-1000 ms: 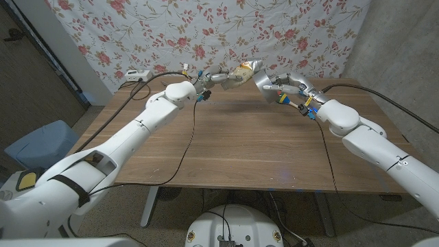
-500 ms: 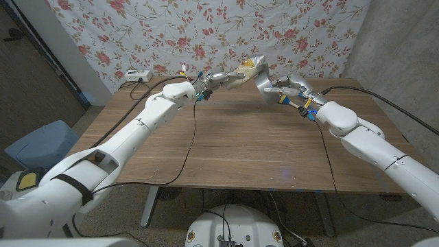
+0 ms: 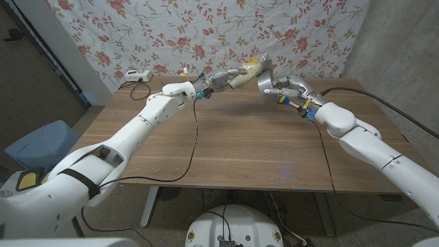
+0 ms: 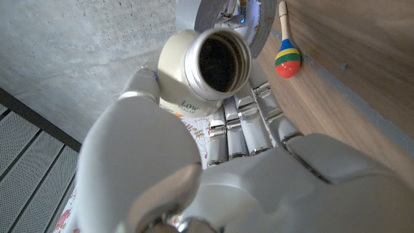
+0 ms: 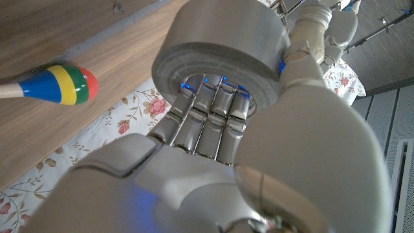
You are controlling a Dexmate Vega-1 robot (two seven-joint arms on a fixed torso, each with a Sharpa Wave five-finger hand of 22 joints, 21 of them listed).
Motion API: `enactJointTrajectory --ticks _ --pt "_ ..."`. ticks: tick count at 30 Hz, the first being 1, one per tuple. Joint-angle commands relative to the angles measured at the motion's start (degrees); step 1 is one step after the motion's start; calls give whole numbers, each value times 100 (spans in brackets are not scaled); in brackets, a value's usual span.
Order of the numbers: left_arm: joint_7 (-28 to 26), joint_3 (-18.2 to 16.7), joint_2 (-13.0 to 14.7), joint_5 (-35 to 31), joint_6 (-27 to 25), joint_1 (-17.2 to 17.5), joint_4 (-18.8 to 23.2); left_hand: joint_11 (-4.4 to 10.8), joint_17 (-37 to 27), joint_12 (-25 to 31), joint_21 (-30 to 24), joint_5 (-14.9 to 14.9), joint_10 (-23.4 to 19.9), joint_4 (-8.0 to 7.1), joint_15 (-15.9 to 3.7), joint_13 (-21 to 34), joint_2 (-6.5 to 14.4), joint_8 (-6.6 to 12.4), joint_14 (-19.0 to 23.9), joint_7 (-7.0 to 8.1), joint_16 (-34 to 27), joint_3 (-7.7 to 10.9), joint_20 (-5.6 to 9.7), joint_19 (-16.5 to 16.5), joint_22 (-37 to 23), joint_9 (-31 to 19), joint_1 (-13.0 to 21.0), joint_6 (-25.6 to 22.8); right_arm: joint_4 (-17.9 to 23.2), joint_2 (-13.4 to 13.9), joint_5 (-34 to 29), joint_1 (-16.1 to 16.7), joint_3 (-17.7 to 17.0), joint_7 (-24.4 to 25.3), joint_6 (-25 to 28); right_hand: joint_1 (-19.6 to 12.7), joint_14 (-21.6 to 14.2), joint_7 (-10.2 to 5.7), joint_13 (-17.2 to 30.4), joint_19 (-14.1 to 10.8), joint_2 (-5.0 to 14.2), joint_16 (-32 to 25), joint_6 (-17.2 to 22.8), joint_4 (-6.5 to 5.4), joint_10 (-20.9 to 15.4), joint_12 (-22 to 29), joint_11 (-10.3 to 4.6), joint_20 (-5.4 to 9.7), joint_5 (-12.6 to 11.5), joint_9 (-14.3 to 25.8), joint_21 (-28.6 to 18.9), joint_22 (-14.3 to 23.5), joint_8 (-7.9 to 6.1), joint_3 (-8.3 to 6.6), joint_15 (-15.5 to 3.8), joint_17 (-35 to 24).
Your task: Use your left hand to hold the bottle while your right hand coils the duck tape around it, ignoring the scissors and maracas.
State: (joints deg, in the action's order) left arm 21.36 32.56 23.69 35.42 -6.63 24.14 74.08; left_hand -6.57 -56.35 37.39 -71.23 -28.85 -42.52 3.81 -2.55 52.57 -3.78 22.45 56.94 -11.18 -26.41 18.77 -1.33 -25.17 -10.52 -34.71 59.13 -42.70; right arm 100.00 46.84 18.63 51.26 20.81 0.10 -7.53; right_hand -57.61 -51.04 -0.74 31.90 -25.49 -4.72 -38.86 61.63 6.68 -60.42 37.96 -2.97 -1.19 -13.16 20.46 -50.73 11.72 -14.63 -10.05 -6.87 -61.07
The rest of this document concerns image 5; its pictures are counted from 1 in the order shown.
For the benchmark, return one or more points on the grey duct tape roll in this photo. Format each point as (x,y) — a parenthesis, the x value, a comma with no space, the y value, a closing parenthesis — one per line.
(226,32)

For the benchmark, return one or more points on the floral backdrop cloth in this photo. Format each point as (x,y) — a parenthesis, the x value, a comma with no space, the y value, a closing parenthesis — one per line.
(106,129)

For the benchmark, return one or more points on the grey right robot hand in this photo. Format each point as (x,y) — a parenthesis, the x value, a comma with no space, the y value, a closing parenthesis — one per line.
(291,155)

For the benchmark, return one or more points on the colourful striped wooden maraca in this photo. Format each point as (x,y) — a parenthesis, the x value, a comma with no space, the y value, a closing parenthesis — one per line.
(58,85)

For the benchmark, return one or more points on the beige bottle with yellow label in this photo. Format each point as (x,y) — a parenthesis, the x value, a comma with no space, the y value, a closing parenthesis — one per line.
(309,32)

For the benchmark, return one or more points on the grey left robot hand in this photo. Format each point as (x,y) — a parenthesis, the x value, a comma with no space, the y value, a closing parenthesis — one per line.
(344,26)

